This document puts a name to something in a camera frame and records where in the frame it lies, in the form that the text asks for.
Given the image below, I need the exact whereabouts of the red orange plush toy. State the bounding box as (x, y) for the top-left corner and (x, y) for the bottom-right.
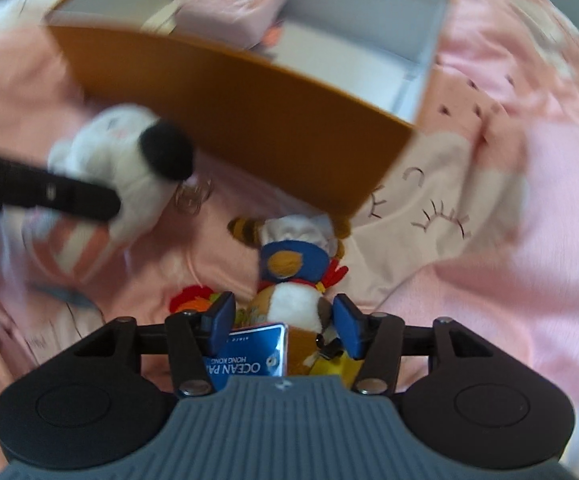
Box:
(168, 284), (250, 327)

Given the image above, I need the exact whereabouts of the white plush dog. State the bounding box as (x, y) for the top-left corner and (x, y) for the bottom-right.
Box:
(20, 104), (198, 286)

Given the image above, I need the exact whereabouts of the orange cardboard box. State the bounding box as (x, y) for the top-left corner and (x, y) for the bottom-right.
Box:
(44, 0), (457, 218)

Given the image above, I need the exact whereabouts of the cream small box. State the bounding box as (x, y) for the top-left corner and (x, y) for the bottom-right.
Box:
(142, 0), (190, 36)

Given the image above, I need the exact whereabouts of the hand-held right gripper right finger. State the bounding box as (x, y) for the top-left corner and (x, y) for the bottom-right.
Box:
(332, 294), (495, 396)

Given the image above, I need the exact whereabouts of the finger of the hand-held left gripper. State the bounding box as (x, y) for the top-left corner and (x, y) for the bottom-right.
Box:
(0, 147), (123, 223)

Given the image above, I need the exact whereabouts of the pink printed blanket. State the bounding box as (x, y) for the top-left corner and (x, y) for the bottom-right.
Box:
(0, 0), (579, 480)

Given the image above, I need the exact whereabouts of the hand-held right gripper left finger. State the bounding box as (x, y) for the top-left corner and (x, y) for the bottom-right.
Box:
(74, 291), (237, 397)

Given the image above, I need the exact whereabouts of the pink pouch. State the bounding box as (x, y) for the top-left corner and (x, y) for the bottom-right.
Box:
(174, 0), (295, 51)

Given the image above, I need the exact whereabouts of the plush bird with blue mask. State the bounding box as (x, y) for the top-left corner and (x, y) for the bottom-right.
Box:
(227, 214), (365, 378)

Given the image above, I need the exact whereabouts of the blue paper tag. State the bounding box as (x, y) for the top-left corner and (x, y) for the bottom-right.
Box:
(202, 323), (290, 393)

